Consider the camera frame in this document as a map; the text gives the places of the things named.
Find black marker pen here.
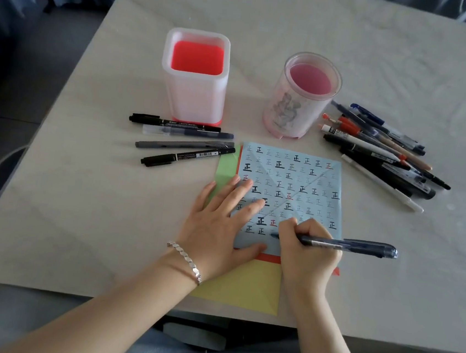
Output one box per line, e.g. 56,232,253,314
128,112,223,134

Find person's left hand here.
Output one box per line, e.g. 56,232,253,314
172,169,275,289

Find person's right hand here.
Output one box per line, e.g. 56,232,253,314
270,214,347,302

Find square white red pen holder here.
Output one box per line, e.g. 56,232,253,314
156,26,234,127

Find yellow paper sheet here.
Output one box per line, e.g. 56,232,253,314
190,253,284,317

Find silver link bracelet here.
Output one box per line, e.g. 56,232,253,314
162,240,206,286

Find translucent blue ballpoint pen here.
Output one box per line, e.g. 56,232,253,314
269,230,400,261

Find red paper sheet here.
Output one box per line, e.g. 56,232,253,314
225,146,353,276

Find person's right forearm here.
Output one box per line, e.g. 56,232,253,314
280,286,383,353

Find blue paper with writing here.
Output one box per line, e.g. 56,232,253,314
228,141,352,263

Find dark navy gel pen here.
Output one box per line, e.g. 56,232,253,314
141,123,235,144

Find black marker with barcode label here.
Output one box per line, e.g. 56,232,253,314
140,138,236,176

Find pile of assorted pens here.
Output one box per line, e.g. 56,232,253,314
309,99,459,217

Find green paper sheet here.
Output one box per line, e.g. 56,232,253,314
205,152,240,208

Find round pink pen holder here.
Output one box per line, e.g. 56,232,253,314
260,48,346,145

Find person's left forearm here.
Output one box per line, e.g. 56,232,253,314
0,242,204,353

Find long grey pen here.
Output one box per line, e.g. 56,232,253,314
134,132,236,159

